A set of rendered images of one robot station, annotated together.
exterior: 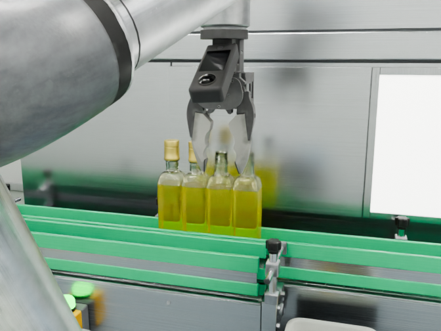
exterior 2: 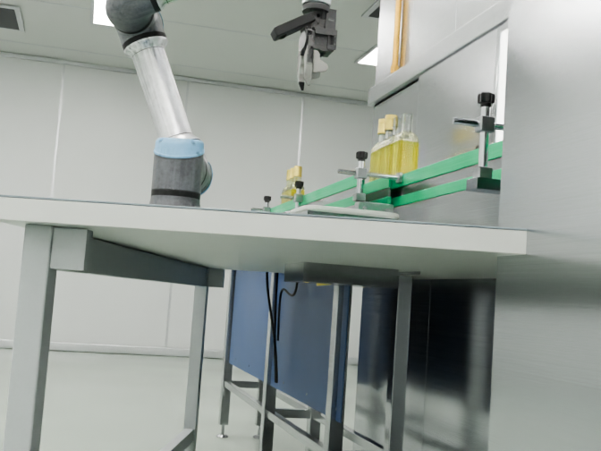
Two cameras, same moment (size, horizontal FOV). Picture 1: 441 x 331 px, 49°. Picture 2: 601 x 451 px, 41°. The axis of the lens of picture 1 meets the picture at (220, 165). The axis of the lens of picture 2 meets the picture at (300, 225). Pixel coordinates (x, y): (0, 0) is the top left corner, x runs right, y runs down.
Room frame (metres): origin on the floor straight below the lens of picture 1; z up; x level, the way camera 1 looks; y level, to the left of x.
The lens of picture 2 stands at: (-0.28, -1.73, 0.64)
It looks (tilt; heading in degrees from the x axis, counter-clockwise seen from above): 5 degrees up; 59
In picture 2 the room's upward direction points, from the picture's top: 4 degrees clockwise
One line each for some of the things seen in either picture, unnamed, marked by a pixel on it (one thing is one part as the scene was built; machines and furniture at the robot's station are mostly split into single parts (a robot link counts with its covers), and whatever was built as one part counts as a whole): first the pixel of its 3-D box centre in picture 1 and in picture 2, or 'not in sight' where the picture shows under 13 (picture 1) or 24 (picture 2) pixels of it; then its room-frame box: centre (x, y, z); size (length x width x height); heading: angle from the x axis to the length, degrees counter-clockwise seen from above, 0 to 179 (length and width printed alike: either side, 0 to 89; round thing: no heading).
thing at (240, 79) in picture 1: (225, 71); (317, 30); (0.75, -0.01, 1.32); 0.09 x 0.08 x 0.12; 164
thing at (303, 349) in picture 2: not in sight; (297, 325); (1.19, 0.72, 0.54); 1.59 x 0.18 x 0.43; 74
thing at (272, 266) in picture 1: (275, 266); (369, 177); (0.88, -0.11, 0.95); 0.17 x 0.03 x 0.12; 164
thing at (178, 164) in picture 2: not in sight; (178, 164); (0.43, 0.06, 0.93); 0.13 x 0.12 x 0.14; 57
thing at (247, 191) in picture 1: (247, 222); (403, 172); (1.02, -0.06, 0.99); 0.06 x 0.06 x 0.21; 73
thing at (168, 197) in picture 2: not in sight; (174, 212); (0.43, 0.05, 0.82); 0.15 x 0.15 x 0.10
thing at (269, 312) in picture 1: (274, 307); (374, 216); (0.90, -0.11, 0.85); 0.09 x 0.04 x 0.07; 164
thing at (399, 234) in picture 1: (399, 243); not in sight; (1.01, -0.39, 0.94); 0.07 x 0.04 x 0.13; 164
